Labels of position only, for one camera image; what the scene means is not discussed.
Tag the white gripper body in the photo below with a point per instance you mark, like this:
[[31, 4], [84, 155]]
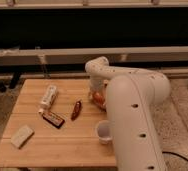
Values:
[[96, 84]]

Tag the orange ceramic bowl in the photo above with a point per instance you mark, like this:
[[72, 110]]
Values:
[[99, 100]]

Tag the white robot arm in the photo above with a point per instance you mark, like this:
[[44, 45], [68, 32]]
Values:
[[129, 93]]

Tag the red chili pepper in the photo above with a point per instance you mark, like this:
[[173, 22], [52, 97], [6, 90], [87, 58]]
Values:
[[76, 110]]

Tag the white plastic cup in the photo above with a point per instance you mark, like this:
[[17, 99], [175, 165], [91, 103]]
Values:
[[103, 132]]

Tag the white plastic bottle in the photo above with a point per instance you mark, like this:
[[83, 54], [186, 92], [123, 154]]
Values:
[[48, 98]]

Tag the dark chocolate bar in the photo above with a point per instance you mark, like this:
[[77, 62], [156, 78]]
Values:
[[54, 119]]

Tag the wooden table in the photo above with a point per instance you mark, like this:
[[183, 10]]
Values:
[[75, 144]]

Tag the beige sponge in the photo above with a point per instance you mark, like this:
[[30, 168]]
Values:
[[21, 136]]

